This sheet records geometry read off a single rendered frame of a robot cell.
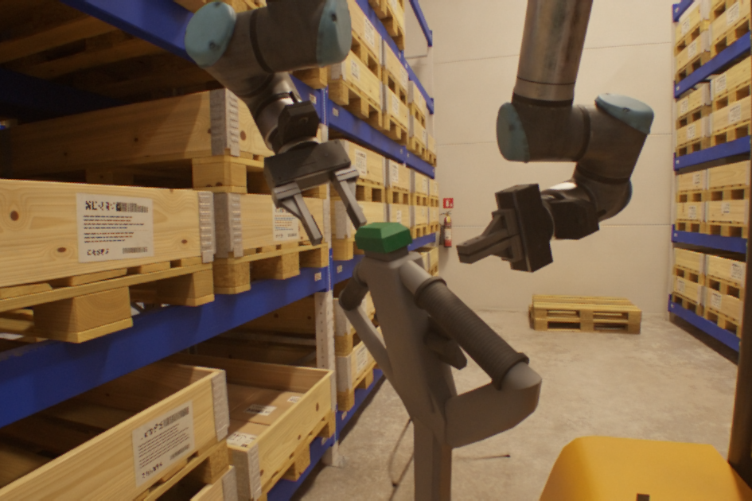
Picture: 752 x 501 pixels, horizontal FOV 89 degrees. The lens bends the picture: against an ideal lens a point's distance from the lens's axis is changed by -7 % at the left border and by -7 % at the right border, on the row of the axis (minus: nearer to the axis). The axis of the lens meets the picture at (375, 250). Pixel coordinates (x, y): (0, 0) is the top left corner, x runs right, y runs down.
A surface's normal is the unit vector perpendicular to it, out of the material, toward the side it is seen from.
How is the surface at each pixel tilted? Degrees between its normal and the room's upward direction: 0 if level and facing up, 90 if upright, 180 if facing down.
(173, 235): 90
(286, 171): 62
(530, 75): 106
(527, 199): 90
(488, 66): 90
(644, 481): 0
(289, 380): 90
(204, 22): 77
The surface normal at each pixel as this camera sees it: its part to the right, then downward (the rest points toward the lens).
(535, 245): 0.44, 0.07
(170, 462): 0.96, 0.00
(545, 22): -0.63, 0.44
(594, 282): -0.29, 0.09
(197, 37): -0.36, -0.15
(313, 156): 0.25, -0.40
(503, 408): -0.78, 0.45
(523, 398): -0.34, 0.50
